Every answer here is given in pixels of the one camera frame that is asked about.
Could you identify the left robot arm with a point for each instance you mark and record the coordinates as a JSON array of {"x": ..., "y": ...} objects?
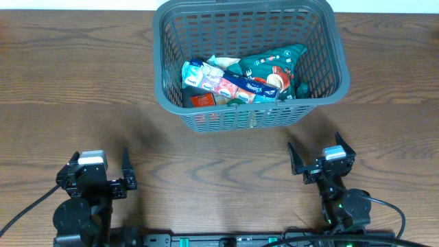
[{"x": 85, "y": 218}]

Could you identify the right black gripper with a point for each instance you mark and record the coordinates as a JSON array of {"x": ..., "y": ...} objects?
[{"x": 319, "y": 169}]

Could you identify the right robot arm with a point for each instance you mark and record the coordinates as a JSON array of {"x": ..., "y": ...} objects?
[{"x": 346, "y": 210}]

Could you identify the beige paper pouch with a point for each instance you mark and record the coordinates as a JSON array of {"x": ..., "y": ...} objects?
[{"x": 224, "y": 63}]

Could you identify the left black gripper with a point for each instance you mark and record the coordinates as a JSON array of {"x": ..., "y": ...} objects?
[{"x": 117, "y": 186}]

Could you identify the grey plastic basket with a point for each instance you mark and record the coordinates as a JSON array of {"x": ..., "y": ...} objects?
[{"x": 184, "y": 30}]

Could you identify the green coffee bag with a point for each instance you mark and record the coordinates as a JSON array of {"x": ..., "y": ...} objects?
[{"x": 274, "y": 67}]

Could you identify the light blue wipes packet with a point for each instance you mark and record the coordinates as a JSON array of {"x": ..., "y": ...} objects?
[{"x": 195, "y": 70}]

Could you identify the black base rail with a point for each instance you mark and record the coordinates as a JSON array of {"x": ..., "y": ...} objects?
[{"x": 167, "y": 240}]

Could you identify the green lid jar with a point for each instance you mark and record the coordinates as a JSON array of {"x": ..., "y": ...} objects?
[{"x": 235, "y": 102}]

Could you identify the orange pasta package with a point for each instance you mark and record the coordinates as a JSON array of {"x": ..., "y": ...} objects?
[{"x": 208, "y": 99}]

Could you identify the tissue pack multipack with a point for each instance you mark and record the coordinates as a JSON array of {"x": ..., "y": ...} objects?
[{"x": 233, "y": 86}]

